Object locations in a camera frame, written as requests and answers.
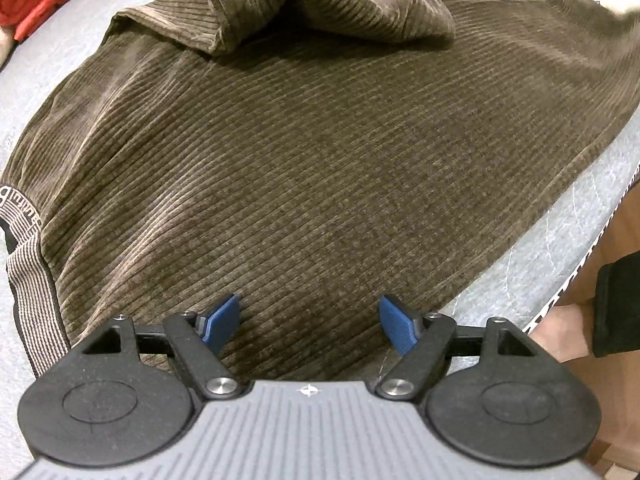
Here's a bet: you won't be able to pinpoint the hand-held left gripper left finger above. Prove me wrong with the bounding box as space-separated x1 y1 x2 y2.
75 293 245 402

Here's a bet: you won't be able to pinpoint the person's black trouser leg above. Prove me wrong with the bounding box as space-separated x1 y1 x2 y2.
592 255 640 359

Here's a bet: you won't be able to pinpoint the brown corduroy pants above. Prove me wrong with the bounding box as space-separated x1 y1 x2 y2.
0 0 640 382

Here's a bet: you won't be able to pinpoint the person's bare foot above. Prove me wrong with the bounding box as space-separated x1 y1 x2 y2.
529 302 592 364

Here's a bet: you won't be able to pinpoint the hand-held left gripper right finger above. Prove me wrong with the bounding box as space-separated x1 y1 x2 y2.
374 295 550 403

